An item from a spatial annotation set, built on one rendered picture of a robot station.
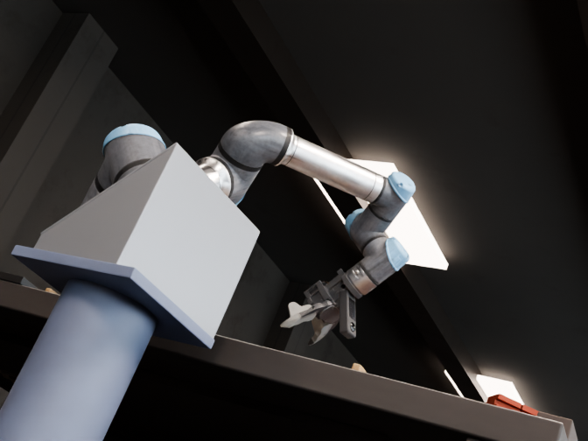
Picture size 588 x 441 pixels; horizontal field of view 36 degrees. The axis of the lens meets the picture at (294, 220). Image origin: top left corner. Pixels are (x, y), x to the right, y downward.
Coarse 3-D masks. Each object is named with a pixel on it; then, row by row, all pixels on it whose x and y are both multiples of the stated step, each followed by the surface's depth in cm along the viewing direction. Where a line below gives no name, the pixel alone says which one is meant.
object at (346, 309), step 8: (344, 296) 220; (352, 296) 222; (344, 304) 219; (352, 304) 221; (344, 312) 218; (352, 312) 220; (344, 320) 217; (352, 320) 219; (344, 328) 216; (352, 328) 217; (352, 336) 218
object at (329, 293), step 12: (336, 276) 227; (312, 288) 225; (324, 288) 223; (336, 288) 224; (348, 288) 220; (312, 300) 224; (324, 300) 222; (336, 300) 222; (324, 312) 221; (336, 312) 223
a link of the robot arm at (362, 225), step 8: (368, 208) 223; (352, 216) 227; (360, 216) 225; (368, 216) 222; (352, 224) 226; (360, 224) 224; (368, 224) 223; (376, 224) 222; (384, 224) 222; (352, 232) 226; (360, 232) 224; (368, 232) 223; (376, 232) 223; (384, 232) 225; (360, 240) 224; (368, 240) 222; (360, 248) 224
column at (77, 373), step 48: (96, 288) 146; (144, 288) 140; (48, 336) 145; (96, 336) 143; (144, 336) 150; (192, 336) 154; (48, 384) 140; (96, 384) 142; (0, 432) 138; (48, 432) 137; (96, 432) 142
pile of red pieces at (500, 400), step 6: (492, 396) 241; (498, 396) 237; (504, 396) 237; (486, 402) 242; (492, 402) 238; (498, 402) 237; (504, 402) 238; (510, 402) 237; (516, 402) 238; (510, 408) 238; (516, 408) 238; (522, 408) 237; (528, 408) 238; (534, 414) 238
